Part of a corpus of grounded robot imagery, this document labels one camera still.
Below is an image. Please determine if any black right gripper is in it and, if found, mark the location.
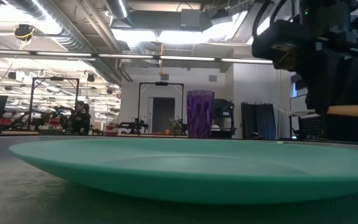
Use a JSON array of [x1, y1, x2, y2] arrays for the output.
[[303, 34, 358, 114]]

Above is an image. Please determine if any purple faceted plastic cup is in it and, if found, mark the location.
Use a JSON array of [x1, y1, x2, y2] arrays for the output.
[[186, 90, 216, 139]]

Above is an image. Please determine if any teal plastic plate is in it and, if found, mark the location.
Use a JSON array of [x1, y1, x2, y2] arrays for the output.
[[8, 138, 358, 205]]

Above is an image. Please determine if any whiteboard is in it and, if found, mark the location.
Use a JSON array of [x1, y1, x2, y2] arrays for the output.
[[289, 94, 310, 138]]

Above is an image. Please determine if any black perforated panel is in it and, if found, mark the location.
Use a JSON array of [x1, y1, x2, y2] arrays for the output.
[[298, 115, 323, 140]]

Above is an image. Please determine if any dark curtain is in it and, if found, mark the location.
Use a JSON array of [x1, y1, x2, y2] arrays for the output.
[[241, 101, 277, 140]]

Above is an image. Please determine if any black equipment stand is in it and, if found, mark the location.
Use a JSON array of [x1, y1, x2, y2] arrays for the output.
[[213, 98, 236, 139]]

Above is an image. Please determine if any small green potted plant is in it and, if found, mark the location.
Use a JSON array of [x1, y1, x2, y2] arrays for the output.
[[170, 119, 183, 136]]

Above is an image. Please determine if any grey door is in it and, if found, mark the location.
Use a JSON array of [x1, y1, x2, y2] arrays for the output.
[[152, 97, 176, 134]]

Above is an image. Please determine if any grey ceiling air unit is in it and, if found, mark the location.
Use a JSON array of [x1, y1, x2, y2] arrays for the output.
[[126, 8, 204, 32]]

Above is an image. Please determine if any long overhead light bar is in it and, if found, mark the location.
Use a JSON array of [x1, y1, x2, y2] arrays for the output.
[[0, 49, 275, 65]]

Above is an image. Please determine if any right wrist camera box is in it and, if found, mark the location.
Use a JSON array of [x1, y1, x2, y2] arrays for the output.
[[251, 19, 306, 72]]

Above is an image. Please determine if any black right arm cable loop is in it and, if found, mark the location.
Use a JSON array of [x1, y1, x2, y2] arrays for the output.
[[252, 0, 291, 38]]

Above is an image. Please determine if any black robot station frame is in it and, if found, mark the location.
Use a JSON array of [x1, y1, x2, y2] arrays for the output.
[[28, 77, 80, 131], [137, 82, 185, 131]]

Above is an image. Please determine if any short silver ventilation duct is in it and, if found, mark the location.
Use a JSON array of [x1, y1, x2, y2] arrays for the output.
[[104, 0, 134, 28]]

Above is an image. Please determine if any large silver ventilation duct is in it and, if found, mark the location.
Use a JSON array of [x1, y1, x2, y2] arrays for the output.
[[6, 0, 124, 85]]

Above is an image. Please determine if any black reel with yellow cord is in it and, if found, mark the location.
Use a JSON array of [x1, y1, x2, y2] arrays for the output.
[[13, 24, 36, 42]]

